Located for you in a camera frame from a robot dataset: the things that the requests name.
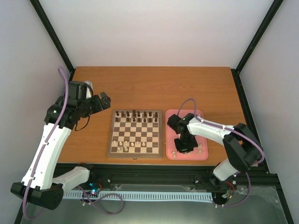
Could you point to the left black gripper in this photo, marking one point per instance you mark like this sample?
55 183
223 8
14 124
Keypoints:
107 104

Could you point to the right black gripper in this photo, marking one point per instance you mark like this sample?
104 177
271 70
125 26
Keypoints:
182 149

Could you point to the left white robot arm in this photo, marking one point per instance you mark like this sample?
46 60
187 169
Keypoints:
39 186

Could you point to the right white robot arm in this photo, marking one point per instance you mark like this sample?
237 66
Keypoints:
242 148

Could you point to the dark chess pieces row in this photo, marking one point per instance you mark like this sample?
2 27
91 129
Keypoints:
144 116

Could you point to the wooden chess board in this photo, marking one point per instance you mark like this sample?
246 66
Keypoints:
150 133

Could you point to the pink plastic tray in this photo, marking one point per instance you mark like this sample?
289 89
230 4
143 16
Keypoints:
170 136

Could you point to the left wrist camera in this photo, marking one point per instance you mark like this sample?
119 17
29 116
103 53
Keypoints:
80 90

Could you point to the light blue cable duct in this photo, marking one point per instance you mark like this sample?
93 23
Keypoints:
139 196

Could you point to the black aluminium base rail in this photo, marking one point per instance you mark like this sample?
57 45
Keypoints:
198 176

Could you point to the black frame post left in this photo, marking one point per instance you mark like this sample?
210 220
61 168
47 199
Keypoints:
52 34

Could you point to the black frame post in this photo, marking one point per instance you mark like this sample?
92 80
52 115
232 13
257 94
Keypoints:
52 34
258 34

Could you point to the black frame post right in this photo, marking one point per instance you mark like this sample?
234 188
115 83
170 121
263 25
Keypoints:
258 34

